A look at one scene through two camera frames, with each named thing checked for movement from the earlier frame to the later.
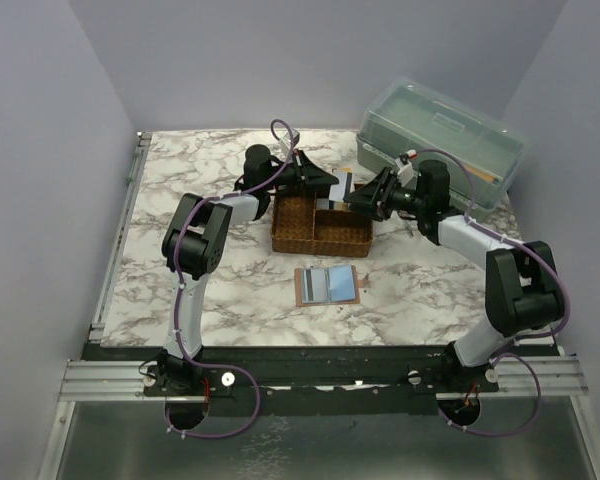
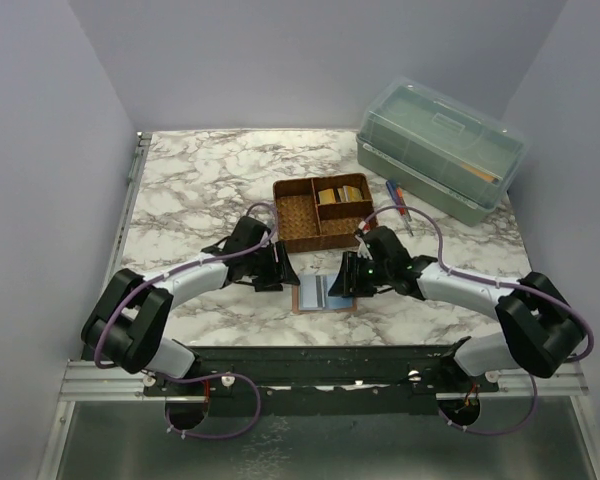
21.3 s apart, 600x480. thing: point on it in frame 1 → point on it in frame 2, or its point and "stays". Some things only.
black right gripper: (376, 195) → (347, 282)
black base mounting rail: (295, 373) stays
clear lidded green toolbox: (482, 154) stays
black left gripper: (308, 177) → (281, 271)
